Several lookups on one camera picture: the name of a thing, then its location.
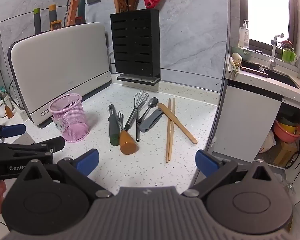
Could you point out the white vegetable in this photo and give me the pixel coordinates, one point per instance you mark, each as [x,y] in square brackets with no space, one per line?
[236,57]

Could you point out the green bowl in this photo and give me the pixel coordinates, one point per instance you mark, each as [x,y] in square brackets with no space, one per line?
[245,53]

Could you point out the white cabinet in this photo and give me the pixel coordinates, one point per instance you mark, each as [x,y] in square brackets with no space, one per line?
[245,122]

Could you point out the clear soap pump bottle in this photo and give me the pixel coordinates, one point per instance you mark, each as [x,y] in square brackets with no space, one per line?
[243,36]

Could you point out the black knife block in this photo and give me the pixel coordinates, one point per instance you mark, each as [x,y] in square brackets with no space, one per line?
[135,42]

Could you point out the grey knife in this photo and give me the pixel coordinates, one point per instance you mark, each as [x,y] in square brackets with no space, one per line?
[151,121]

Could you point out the orange basin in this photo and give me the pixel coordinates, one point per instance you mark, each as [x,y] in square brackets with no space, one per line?
[286,136]

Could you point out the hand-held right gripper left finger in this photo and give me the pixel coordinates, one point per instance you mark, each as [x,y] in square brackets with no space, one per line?
[87,162]

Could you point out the green basin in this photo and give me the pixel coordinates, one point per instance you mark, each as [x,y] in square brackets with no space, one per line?
[286,121]

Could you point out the dark wooden board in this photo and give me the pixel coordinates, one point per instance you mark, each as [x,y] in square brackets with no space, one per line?
[252,70]

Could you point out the red sink rack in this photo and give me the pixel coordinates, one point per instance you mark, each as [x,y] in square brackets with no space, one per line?
[286,42]

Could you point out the grey faucet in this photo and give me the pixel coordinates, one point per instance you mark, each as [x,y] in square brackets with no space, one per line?
[273,55]

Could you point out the black sink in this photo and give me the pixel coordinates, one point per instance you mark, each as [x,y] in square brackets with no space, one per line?
[282,77]

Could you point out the metal straw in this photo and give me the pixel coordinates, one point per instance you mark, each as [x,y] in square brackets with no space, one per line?
[138,135]

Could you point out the wooden spatula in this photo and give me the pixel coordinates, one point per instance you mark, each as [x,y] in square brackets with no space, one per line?
[180,126]

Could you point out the white countertop appliance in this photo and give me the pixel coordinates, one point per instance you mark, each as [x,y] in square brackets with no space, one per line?
[57,62]

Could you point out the scallion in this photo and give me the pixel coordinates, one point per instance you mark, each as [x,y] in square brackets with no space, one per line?
[232,66]

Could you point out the yellow basin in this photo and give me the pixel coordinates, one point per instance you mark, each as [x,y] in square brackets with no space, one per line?
[287,129]

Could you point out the clear plastic bottle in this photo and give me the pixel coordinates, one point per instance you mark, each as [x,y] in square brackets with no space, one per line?
[288,186]

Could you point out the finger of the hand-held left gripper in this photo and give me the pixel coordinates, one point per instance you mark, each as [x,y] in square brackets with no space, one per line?
[12,130]
[53,143]

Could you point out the window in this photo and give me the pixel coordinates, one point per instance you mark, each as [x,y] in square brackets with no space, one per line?
[267,10]

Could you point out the cardboard box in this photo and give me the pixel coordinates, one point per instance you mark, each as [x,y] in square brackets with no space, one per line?
[285,153]

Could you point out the metal whisk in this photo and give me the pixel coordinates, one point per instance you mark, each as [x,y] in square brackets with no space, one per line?
[131,120]

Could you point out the metal spoon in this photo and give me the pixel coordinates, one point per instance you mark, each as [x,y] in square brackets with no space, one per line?
[153,102]

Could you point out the pink mesh utensil holder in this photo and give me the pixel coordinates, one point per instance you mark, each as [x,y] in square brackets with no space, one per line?
[72,120]

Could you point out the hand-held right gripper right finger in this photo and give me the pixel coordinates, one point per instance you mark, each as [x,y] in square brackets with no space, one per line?
[206,162]

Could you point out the white plastic bag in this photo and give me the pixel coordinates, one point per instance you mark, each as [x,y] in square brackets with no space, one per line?
[267,142]

